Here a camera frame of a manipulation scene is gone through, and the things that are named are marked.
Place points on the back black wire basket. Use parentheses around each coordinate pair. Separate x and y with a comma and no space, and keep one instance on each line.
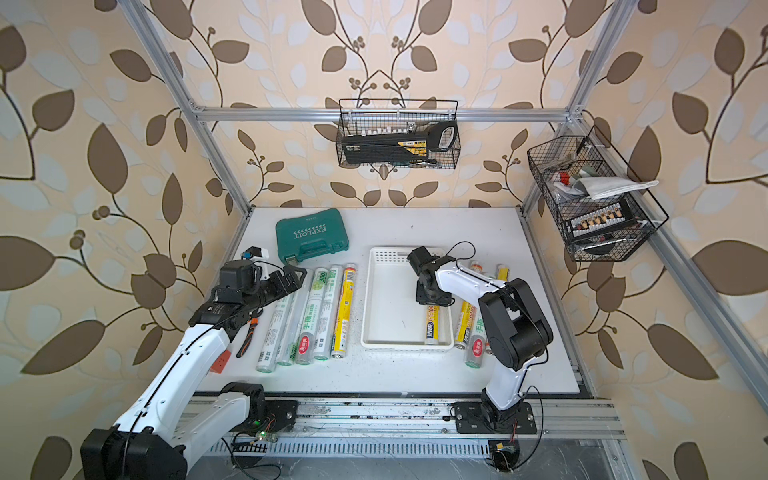
(356,114)

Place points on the white plastic basket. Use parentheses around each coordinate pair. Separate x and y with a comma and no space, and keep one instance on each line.
(392,318)

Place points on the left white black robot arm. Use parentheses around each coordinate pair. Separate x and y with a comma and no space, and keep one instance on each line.
(146,441)

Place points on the white paper sheet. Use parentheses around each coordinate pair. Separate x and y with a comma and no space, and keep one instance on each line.
(598,188)

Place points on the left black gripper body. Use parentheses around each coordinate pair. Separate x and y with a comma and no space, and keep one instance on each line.
(276,285)

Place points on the red black pliers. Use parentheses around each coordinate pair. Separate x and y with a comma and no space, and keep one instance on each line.
(253,323)

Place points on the green wrap roll right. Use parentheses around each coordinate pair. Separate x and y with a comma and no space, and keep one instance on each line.
(476,346)

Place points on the green plastic tool case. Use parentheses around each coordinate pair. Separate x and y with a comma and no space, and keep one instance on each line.
(310,236)

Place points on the black wire basket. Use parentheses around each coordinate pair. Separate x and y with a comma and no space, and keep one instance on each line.
(557,164)
(356,114)

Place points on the clear plastic wrap roll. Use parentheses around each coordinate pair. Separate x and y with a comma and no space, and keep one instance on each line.
(266,362)

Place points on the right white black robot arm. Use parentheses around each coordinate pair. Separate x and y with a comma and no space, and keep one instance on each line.
(516,328)

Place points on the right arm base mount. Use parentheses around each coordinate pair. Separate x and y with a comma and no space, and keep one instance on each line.
(482,418)

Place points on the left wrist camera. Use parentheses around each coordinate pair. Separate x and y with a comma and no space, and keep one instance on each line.
(255,253)

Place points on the right black wire basket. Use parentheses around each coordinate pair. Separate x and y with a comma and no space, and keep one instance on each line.
(557,164)

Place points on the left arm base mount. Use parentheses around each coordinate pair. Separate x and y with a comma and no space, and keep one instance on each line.
(275,416)

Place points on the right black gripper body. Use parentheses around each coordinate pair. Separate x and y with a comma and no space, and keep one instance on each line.
(430,297)

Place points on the black yellow hand saw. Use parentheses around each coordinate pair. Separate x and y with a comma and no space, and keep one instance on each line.
(431,145)

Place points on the black bit set holder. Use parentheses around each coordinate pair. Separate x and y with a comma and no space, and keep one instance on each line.
(610,219)

